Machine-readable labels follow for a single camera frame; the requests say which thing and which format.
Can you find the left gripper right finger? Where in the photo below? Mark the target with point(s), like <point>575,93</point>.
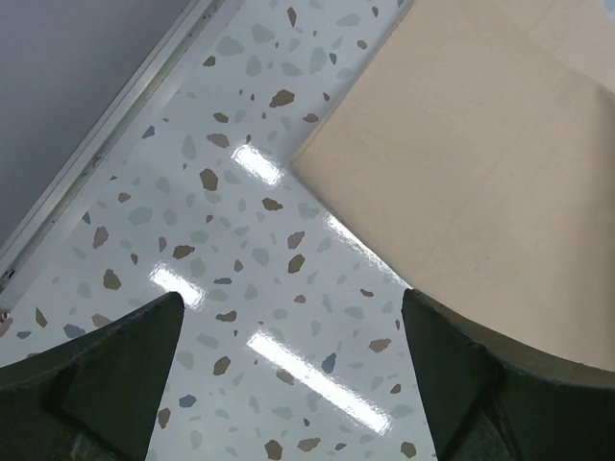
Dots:
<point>487,396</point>

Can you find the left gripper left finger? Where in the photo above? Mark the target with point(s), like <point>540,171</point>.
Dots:
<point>95,397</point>

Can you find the beige surgical wrap cloth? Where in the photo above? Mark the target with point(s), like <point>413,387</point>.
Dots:
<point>475,156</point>

